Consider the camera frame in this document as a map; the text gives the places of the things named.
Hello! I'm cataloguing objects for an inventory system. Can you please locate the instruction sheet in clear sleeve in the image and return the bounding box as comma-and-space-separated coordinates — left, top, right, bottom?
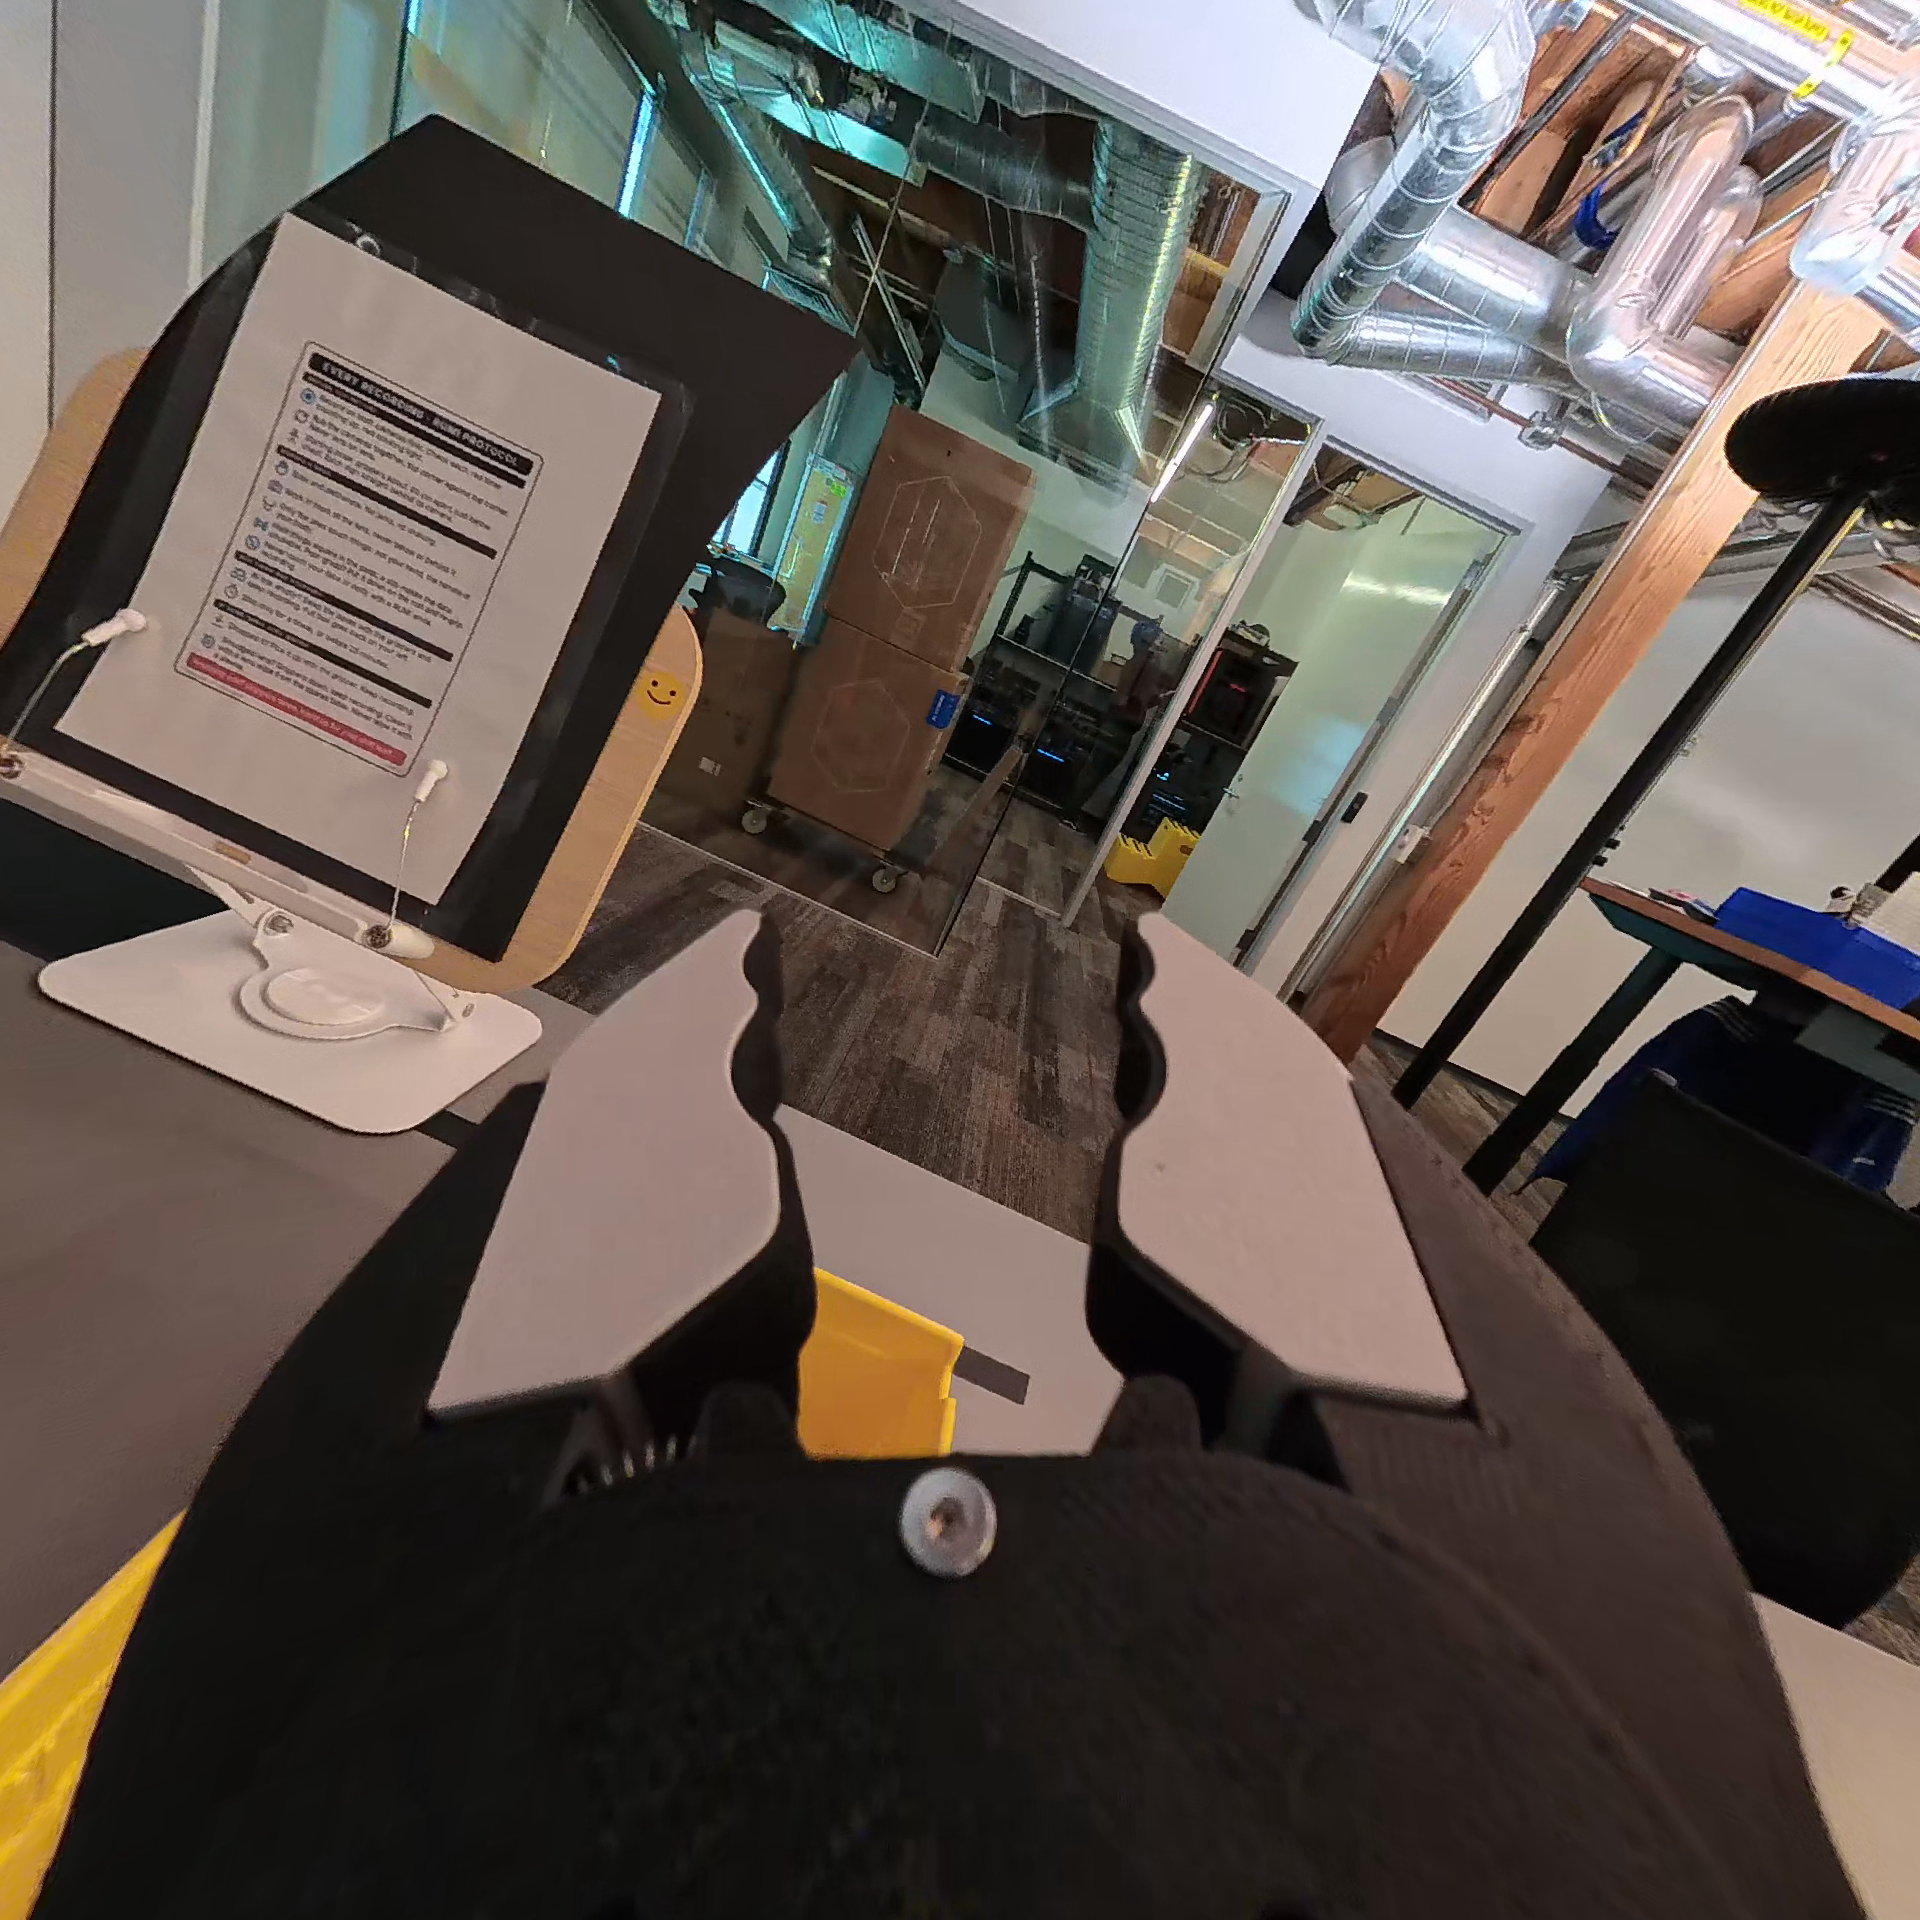
57, 209, 696, 911

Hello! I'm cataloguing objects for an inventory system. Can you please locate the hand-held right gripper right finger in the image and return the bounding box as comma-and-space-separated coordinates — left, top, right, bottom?
1086, 911, 1475, 1482

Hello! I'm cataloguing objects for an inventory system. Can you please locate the white stand base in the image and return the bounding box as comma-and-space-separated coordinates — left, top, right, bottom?
0, 744, 544, 1137

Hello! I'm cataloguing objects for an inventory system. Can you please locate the white door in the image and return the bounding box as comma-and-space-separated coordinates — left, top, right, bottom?
1163, 485, 1508, 970

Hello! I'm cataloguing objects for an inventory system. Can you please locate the black backing sheet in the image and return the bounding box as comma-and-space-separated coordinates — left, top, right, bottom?
0, 118, 859, 964

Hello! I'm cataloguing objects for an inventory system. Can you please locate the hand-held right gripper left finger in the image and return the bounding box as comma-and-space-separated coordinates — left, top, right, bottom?
428, 908, 821, 1482

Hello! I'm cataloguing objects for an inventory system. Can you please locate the wheeled dolly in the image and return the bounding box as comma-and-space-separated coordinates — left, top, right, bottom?
740, 801, 909, 899

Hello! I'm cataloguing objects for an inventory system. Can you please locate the instruction sheet on stand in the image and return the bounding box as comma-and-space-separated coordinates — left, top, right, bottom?
0, 349, 703, 995

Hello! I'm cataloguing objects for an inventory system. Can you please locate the black floor lamp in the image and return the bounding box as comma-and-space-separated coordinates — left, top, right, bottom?
1387, 373, 1920, 1113

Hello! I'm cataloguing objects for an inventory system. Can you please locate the silver ceiling duct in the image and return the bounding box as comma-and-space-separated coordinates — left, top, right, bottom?
1287, 0, 1920, 442

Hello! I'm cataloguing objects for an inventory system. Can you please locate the black equipment rack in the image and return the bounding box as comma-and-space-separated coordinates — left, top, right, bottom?
950, 555, 1301, 837

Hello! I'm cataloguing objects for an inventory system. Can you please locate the yellow plastic bin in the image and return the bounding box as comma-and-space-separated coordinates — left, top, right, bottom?
0, 1267, 967, 1878

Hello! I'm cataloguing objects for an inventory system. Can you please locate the wooden post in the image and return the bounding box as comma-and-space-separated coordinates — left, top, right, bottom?
1304, 279, 1884, 1064

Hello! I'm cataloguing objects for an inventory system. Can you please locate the blue storage bin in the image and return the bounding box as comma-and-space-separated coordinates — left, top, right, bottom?
1710, 884, 1920, 1010

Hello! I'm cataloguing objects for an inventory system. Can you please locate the wooden standing desk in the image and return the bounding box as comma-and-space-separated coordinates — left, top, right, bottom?
1463, 872, 1920, 1197

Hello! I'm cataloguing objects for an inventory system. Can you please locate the large cardboard box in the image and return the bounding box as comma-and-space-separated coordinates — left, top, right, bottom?
662, 600, 798, 820
823, 402, 1037, 676

